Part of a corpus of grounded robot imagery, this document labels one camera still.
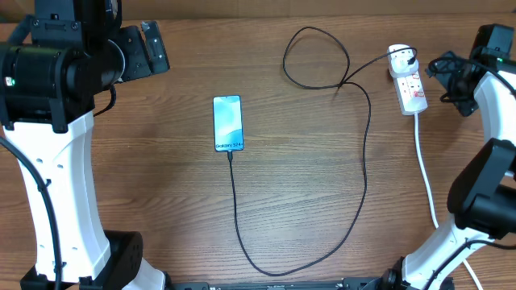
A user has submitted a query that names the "Samsung Galaxy smartphone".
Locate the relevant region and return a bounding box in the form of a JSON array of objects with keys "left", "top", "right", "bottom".
[{"left": 213, "top": 95, "right": 244, "bottom": 152}]

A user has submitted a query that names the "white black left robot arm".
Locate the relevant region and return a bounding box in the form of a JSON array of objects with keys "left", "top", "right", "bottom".
[{"left": 1, "top": 0, "right": 173, "bottom": 290}]

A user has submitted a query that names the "white power strip cord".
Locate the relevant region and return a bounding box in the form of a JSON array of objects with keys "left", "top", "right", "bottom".
[{"left": 413, "top": 112, "right": 484, "bottom": 290}]

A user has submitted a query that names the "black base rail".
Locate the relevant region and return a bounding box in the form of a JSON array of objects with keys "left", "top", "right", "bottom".
[{"left": 165, "top": 277, "right": 381, "bottom": 290}]

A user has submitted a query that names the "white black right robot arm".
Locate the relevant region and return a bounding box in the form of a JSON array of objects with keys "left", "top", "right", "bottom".
[{"left": 366, "top": 24, "right": 515, "bottom": 289}]

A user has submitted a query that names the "white USB charger plug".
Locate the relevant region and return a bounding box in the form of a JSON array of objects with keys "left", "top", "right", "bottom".
[{"left": 387, "top": 44, "right": 419, "bottom": 78}]

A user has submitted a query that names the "white power strip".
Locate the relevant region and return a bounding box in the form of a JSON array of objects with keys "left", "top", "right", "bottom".
[{"left": 394, "top": 72, "right": 428, "bottom": 116}]

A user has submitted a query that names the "black USB charging cable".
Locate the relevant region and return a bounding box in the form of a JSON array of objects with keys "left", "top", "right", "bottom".
[{"left": 227, "top": 26, "right": 418, "bottom": 278}]

